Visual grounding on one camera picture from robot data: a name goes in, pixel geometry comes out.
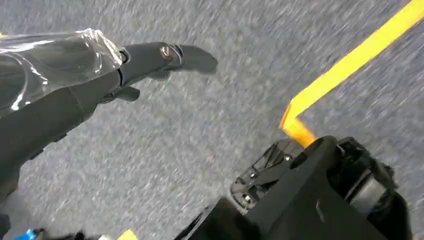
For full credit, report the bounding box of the dark left robot hand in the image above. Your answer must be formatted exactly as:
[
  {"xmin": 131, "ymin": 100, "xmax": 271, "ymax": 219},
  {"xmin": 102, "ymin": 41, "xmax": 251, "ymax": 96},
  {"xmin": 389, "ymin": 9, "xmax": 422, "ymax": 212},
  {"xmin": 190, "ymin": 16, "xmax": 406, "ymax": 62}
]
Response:
[{"xmin": 0, "ymin": 28, "xmax": 219, "ymax": 204}]

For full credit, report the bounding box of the blue metal shelf rack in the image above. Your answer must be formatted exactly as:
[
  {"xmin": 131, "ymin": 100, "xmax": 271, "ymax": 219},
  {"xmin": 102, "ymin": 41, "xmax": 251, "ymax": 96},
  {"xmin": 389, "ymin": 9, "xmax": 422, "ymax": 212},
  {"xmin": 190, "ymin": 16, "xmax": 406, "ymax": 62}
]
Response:
[{"xmin": 13, "ymin": 228, "xmax": 38, "ymax": 240}]

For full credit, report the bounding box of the yellow floor tape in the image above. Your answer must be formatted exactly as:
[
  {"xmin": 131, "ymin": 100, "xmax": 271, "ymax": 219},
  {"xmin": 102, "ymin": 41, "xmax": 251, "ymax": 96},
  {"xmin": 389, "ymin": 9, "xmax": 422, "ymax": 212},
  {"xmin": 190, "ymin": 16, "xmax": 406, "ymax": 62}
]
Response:
[{"xmin": 279, "ymin": 0, "xmax": 424, "ymax": 149}]

